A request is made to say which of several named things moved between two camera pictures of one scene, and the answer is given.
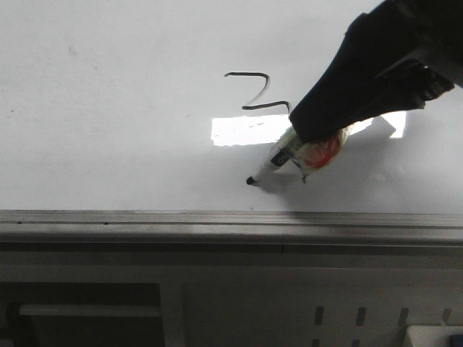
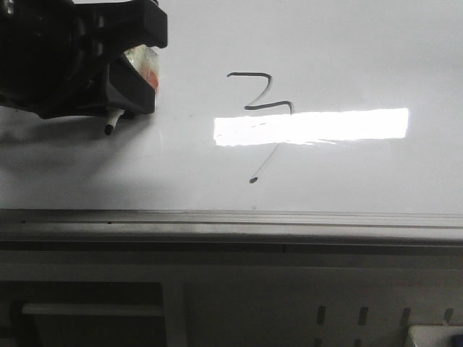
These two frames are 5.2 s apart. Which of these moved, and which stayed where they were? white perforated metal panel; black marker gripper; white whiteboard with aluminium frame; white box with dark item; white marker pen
Moved: black marker gripper; white marker pen
Stayed: white whiteboard with aluminium frame; white perforated metal panel; white box with dark item
